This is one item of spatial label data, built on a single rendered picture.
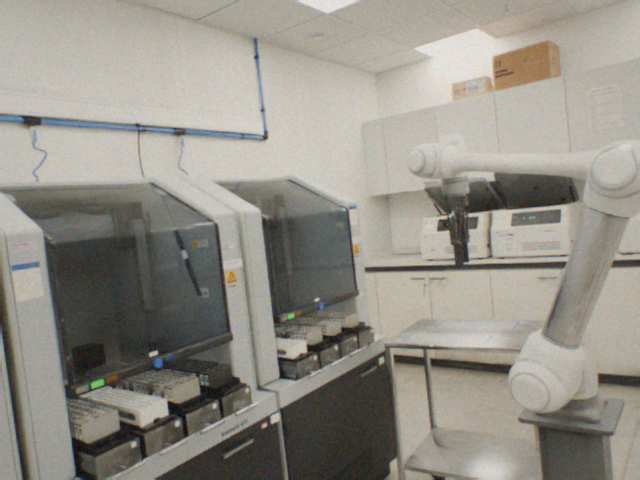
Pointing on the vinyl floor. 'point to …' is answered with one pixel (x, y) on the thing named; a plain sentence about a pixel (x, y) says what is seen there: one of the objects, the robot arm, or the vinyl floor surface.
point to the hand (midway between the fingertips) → (461, 254)
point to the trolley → (489, 464)
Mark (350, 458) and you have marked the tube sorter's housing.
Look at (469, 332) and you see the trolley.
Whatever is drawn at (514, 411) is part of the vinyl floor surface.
